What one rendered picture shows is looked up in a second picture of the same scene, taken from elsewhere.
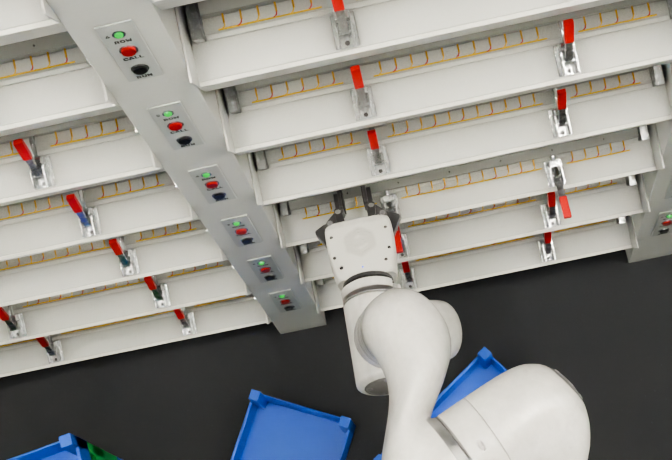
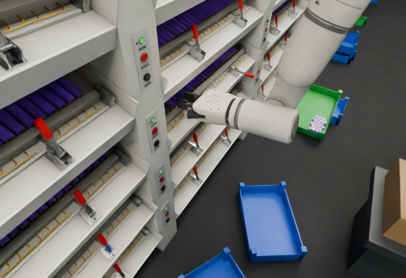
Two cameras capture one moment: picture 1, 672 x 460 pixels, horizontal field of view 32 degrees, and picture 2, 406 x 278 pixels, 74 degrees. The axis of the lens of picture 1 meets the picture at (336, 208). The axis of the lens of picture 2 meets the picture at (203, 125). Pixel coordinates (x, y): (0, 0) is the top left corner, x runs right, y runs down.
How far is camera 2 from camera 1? 1.39 m
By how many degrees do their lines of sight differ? 43
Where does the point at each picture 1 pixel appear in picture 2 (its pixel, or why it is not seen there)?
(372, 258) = (226, 98)
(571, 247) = (231, 137)
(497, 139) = (227, 34)
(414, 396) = not seen: outside the picture
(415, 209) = not seen: hidden behind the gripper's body
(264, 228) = (162, 127)
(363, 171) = (194, 62)
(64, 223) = (37, 171)
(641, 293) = (254, 144)
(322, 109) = not seen: outside the picture
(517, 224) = not seen: hidden behind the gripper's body
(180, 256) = (119, 190)
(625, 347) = (267, 158)
